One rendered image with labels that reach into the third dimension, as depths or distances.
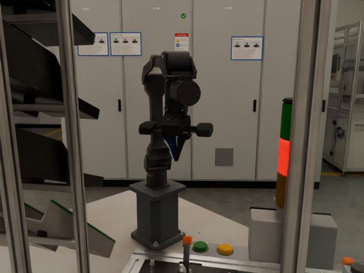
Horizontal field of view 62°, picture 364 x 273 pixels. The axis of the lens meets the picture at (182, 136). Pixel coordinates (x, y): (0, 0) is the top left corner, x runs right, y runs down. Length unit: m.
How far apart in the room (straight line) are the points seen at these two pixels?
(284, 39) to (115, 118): 2.16
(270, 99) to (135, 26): 1.77
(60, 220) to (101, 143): 3.22
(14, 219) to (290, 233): 0.38
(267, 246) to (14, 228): 0.36
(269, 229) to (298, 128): 0.16
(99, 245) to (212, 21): 3.13
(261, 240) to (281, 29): 3.38
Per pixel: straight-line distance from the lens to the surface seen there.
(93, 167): 3.97
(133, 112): 3.69
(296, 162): 0.41
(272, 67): 3.71
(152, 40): 3.63
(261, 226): 0.48
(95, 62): 3.76
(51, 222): 0.64
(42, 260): 1.14
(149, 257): 0.89
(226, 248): 0.90
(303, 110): 0.40
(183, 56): 0.75
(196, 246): 0.90
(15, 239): 0.51
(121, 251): 1.11
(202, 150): 3.72
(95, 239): 0.77
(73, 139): 0.60
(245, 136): 3.73
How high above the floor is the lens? 1.45
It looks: 12 degrees down
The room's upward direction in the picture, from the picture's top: straight up
